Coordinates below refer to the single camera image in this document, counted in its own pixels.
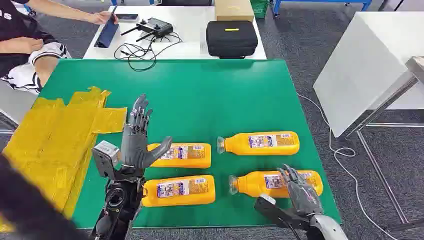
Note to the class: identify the green plastic crate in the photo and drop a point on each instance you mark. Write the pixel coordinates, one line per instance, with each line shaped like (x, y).
(259, 8)

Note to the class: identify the black smartphone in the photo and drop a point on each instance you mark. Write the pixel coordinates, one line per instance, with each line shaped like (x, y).
(127, 17)

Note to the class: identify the person's left hand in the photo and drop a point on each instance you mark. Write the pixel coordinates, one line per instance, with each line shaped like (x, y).
(104, 18)

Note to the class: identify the cardboard box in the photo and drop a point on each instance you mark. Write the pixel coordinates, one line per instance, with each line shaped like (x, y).
(233, 10)

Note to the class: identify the white side table top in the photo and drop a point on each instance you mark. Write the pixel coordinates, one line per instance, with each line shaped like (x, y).
(364, 66)

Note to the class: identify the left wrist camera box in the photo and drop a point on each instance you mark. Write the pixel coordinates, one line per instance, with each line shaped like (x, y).
(106, 155)

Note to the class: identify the yellow plastic sheet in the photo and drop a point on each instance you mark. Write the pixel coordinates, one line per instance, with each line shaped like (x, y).
(49, 139)

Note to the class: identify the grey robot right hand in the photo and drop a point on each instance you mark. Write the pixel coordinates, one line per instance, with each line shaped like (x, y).
(303, 198)

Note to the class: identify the person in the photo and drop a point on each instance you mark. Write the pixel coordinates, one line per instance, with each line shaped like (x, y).
(13, 26)

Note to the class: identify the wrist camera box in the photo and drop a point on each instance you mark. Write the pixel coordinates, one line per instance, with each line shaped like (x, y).
(271, 208)
(106, 155)

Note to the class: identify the person's right hand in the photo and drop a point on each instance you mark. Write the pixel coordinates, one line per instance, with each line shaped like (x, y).
(33, 45)

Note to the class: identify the dark blue tablet case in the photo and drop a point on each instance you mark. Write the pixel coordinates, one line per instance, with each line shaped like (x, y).
(107, 34)

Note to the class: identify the blue metal frame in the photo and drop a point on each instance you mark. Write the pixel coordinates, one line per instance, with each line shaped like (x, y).
(276, 6)

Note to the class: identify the black remote controller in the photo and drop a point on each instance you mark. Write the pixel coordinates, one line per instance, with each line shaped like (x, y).
(157, 26)

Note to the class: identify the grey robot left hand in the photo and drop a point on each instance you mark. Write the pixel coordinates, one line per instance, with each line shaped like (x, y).
(134, 145)

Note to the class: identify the black carry case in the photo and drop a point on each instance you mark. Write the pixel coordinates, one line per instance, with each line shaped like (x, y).
(232, 41)

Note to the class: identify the dark robot body shell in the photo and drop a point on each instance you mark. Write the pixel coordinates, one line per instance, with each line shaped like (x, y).
(26, 205)

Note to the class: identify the steel table frame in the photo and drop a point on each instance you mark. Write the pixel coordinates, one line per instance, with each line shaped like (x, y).
(381, 106)

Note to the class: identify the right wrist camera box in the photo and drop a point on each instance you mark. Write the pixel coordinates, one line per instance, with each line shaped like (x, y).
(271, 208)

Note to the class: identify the orange drink bottle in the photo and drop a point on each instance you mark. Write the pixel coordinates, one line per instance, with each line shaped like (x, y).
(179, 198)
(238, 145)
(195, 159)
(251, 185)

